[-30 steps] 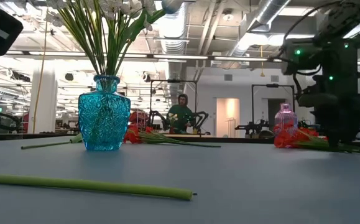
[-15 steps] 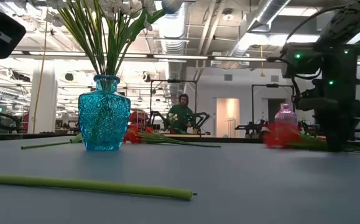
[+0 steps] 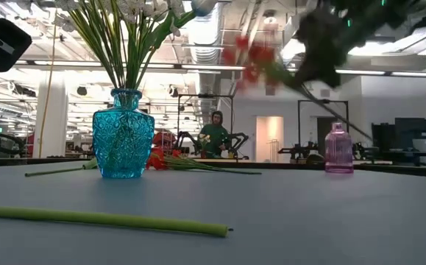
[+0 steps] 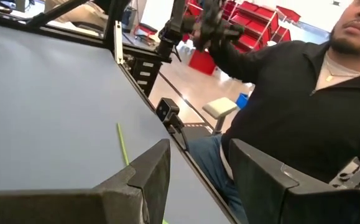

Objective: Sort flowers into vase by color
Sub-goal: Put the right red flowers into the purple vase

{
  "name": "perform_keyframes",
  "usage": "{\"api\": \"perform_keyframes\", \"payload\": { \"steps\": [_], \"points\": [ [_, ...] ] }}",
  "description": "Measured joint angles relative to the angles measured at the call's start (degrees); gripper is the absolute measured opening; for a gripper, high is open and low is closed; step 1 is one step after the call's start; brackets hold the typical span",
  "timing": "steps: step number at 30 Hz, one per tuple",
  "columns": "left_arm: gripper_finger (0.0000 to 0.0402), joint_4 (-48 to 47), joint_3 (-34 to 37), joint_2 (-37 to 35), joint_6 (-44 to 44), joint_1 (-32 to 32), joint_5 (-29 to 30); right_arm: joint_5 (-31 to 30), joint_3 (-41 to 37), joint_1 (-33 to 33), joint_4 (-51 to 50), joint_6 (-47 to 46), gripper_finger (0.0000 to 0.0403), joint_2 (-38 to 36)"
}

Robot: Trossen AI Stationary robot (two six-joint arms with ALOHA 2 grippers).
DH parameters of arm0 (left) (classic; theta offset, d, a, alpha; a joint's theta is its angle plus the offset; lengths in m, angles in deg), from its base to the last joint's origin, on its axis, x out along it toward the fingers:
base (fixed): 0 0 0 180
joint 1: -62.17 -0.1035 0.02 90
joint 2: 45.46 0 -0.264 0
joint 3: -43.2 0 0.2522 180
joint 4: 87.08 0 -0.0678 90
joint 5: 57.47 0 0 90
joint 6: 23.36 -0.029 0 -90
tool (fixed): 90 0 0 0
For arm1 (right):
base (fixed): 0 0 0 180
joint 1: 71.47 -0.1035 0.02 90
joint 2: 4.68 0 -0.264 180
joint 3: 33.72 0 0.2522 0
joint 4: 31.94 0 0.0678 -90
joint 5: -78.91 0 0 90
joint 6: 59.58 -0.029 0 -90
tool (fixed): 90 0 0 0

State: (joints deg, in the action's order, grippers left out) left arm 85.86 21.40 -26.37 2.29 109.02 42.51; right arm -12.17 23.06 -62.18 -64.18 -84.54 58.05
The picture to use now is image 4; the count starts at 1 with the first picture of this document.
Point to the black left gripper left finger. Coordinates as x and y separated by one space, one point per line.
74 207

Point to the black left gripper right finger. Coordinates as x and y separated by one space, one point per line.
276 202

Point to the person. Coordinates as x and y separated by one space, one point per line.
291 118

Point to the blue plastic bin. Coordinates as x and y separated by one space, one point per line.
242 101

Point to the black drawer unit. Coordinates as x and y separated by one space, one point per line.
145 82

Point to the red plastic bin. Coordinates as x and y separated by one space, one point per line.
202 62

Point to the red shelving cart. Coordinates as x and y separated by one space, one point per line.
254 34

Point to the small black table camera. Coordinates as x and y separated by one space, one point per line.
166 109

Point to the white corner bracket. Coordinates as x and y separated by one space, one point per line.
118 43

